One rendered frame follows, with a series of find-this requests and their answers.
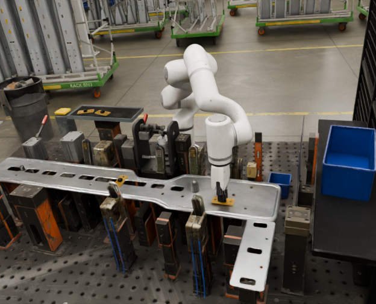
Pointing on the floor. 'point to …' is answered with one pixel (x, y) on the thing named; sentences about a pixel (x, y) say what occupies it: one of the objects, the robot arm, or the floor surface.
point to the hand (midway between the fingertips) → (222, 195)
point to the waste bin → (26, 106)
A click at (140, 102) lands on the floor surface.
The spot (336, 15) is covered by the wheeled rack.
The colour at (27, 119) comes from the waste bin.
